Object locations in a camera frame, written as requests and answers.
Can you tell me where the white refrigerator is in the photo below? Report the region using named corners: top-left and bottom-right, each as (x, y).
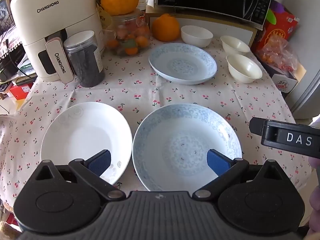
top-left (274, 0), bottom-right (320, 115)

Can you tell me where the clear bag of orange snacks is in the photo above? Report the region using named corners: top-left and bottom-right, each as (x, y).
top-left (256, 39), bottom-right (307, 74)

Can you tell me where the pile of small oranges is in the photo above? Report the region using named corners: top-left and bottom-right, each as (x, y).
top-left (107, 21), bottom-right (150, 55)

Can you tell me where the cream bowl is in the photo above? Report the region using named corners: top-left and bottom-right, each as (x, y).
top-left (220, 35), bottom-right (251, 55)
top-left (226, 54), bottom-right (263, 84)

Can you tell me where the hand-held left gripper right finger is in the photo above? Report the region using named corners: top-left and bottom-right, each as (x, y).
top-left (192, 149), bottom-right (285, 201)

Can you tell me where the white swirl-pattern plate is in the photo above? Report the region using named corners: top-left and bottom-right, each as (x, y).
top-left (41, 102), bottom-right (133, 186)

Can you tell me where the person's right hand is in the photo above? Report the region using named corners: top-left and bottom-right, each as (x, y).
top-left (309, 185), bottom-right (320, 233)

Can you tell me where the clear jar with dark contents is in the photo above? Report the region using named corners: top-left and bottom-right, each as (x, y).
top-left (63, 30), bottom-right (105, 88)

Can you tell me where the white air fryer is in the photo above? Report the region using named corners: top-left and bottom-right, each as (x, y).
top-left (10, 0), bottom-right (104, 83)

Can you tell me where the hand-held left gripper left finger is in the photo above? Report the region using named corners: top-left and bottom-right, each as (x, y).
top-left (35, 149), bottom-right (126, 201)

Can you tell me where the white lace cloth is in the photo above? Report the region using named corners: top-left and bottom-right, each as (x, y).
top-left (0, 26), bottom-right (25, 63)

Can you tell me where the glass teapot with wooden lid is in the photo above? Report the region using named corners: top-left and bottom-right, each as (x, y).
top-left (104, 9), bottom-right (151, 57)

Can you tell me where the small red box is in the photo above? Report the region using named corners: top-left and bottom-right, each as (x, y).
top-left (7, 83), bottom-right (34, 101)

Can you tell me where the red cardboard box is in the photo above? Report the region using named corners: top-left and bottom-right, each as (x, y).
top-left (252, 6), bottom-right (299, 53)

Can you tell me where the yellow printed packet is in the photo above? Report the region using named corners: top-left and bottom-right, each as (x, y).
top-left (96, 2), bottom-right (113, 29)

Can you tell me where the blue and white carton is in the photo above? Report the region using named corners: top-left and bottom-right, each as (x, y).
top-left (262, 62), bottom-right (307, 96)

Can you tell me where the white gold-framed board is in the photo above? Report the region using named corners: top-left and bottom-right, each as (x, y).
top-left (146, 12), bottom-right (258, 51)

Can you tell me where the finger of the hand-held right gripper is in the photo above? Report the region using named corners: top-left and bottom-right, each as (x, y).
top-left (249, 117), bottom-right (320, 158)

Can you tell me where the white round bowl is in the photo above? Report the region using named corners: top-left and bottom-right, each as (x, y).
top-left (181, 25), bottom-right (214, 48)

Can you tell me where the blue patterned plate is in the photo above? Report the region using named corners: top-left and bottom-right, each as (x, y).
top-left (132, 103), bottom-right (243, 192)
top-left (148, 43), bottom-right (217, 85)

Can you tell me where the cherry print tablecloth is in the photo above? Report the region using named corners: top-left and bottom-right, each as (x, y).
top-left (0, 36), bottom-right (313, 205)

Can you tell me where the cat picture frame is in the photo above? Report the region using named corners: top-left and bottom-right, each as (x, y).
top-left (0, 0), bottom-right (13, 34)

